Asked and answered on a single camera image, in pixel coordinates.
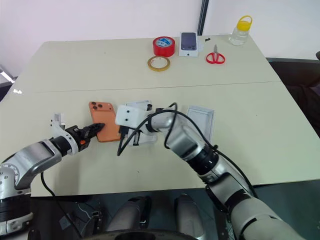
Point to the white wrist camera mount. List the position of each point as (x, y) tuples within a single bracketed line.
[(128, 116), (60, 128)]

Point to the clear jar yellow lid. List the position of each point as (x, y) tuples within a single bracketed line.
[(239, 35)]

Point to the red tape roll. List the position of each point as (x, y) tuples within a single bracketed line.
[(163, 47)]

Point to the orange smartphone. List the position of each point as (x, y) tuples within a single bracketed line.
[(106, 117)]

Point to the small black clip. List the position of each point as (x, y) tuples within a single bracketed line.
[(207, 39)]

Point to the yellow clear tape roll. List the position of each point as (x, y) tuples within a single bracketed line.
[(153, 65)]

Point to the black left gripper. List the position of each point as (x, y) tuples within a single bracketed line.
[(75, 137)]

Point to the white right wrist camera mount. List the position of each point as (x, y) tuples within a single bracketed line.
[(128, 116)]

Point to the dark vertical post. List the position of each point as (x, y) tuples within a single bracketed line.
[(203, 17)]

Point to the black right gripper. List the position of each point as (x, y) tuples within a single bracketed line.
[(123, 132)]

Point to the dark rounded robot leg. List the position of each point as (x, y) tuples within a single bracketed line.
[(130, 215), (188, 215)]

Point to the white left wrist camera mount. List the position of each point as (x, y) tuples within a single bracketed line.
[(60, 128)]

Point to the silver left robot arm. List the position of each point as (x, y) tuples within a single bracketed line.
[(30, 160)]

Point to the dark round robot base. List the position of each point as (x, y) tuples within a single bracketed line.
[(140, 235)]

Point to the white phone box lid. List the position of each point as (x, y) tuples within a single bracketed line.
[(201, 122)]

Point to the white printed phone box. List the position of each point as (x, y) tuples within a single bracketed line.
[(189, 43)]

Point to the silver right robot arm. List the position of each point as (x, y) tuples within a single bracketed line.
[(225, 180)]

